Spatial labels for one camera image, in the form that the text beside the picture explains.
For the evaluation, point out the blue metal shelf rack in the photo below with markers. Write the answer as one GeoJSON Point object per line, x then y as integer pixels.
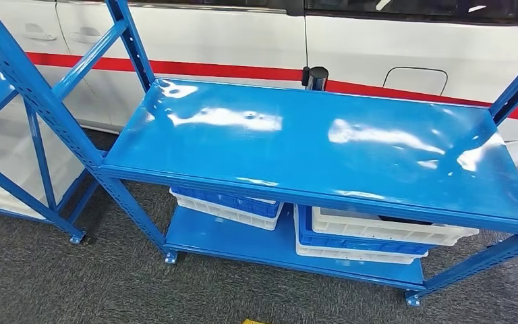
{"type": "Point", "coordinates": [40, 156]}
{"type": "Point", "coordinates": [286, 143]}

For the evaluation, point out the white car red stripe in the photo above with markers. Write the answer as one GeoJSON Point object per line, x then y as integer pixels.
{"type": "Point", "coordinates": [223, 40]}

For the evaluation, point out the black cylindrical post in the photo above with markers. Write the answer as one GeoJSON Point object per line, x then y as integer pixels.
{"type": "Point", "coordinates": [316, 78]}

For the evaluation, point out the black plastic plate bracket part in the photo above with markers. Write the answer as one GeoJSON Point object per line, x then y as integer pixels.
{"type": "Point", "coordinates": [406, 220]}

